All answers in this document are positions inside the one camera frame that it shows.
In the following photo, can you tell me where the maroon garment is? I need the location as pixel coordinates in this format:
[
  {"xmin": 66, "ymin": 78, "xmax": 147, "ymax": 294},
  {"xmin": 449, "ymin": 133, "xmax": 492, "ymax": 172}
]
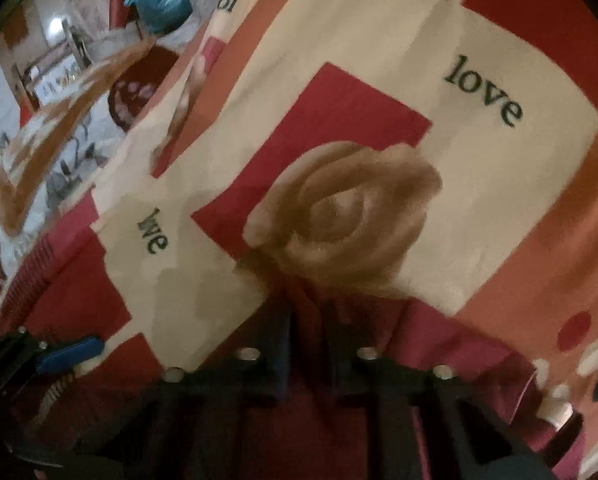
[{"xmin": 29, "ymin": 280, "xmax": 587, "ymax": 480}]

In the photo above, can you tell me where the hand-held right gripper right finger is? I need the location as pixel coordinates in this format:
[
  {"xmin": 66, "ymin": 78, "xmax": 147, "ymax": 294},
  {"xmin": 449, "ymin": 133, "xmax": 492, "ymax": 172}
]
[{"xmin": 328, "ymin": 304, "xmax": 556, "ymax": 480}]

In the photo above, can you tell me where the rose print checked blanket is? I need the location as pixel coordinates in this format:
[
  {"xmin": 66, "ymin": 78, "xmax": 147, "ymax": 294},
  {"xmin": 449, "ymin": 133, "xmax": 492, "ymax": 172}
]
[{"xmin": 0, "ymin": 0, "xmax": 598, "ymax": 480}]

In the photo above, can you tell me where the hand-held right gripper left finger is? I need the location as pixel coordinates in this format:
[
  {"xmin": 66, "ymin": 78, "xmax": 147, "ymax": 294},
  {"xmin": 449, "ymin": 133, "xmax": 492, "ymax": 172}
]
[{"xmin": 104, "ymin": 304, "xmax": 293, "ymax": 480}]

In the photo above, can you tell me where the brown and white patterned cloth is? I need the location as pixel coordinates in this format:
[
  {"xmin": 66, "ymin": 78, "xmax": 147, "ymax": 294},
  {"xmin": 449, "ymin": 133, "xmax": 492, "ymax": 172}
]
[{"xmin": 0, "ymin": 39, "xmax": 156, "ymax": 239}]

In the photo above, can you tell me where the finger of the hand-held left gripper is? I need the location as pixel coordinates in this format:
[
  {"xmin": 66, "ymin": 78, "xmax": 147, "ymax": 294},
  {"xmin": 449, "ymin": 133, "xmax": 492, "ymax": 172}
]
[{"xmin": 0, "ymin": 327, "xmax": 104, "ymax": 397}]

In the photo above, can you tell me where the dark red flowered cushion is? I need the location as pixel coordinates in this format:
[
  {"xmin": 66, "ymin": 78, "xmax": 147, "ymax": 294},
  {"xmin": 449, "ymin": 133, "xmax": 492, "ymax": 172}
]
[{"xmin": 107, "ymin": 48, "xmax": 181, "ymax": 134}]

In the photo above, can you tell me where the wooden rack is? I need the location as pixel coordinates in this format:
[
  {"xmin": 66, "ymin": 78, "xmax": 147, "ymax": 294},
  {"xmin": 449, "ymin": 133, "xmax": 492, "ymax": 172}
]
[{"xmin": 11, "ymin": 17, "xmax": 92, "ymax": 111}]

